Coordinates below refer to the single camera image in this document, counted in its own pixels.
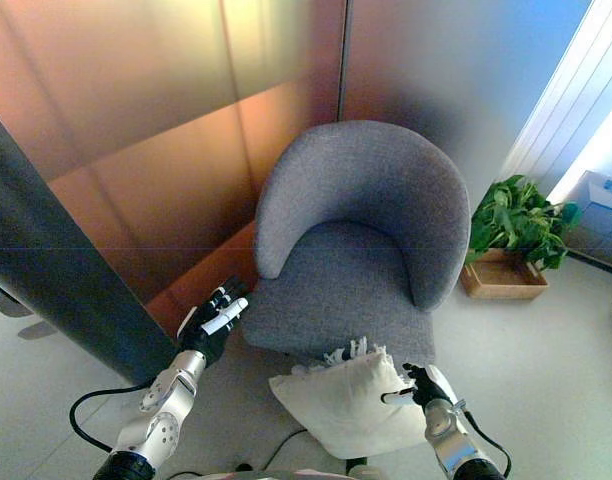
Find white fringed pillow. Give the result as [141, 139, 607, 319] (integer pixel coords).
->
[268, 337, 438, 461]

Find wooden cabinet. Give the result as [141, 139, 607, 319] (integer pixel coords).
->
[0, 99, 188, 387]

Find green leafy plant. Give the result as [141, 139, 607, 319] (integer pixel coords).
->
[465, 174, 583, 272]

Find silver right robot leg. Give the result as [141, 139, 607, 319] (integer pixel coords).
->
[346, 463, 383, 480]

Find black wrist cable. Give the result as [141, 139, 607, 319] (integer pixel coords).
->
[460, 399, 513, 479]
[68, 382, 158, 454]

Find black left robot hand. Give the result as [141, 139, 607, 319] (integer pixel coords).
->
[177, 279, 252, 368]

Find wooden planter box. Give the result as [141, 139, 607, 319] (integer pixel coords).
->
[459, 247, 550, 301]

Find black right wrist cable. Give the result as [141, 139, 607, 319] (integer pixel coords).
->
[460, 399, 513, 479]

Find black floor cable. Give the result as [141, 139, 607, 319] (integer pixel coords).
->
[264, 427, 308, 472]

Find grey fabric armchair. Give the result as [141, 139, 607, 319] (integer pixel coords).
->
[240, 119, 472, 365]

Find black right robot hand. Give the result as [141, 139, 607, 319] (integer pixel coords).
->
[380, 362, 458, 416]

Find blue and white box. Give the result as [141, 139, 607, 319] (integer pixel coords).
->
[575, 169, 612, 251]

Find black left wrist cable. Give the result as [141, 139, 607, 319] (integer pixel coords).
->
[68, 382, 158, 454]

